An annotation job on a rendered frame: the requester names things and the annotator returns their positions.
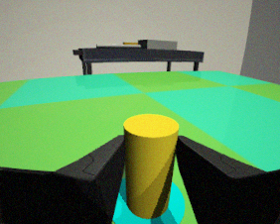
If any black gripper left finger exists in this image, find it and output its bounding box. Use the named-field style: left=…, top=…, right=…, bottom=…
left=0, top=136, right=125, bottom=224

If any yellow cylinder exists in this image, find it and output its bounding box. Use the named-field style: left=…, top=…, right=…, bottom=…
left=124, top=114, right=179, bottom=218

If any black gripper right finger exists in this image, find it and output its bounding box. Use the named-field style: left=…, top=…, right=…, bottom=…
left=175, top=136, right=280, bottom=224

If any cyan circle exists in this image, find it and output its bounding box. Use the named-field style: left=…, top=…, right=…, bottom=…
left=113, top=177, right=185, bottom=224

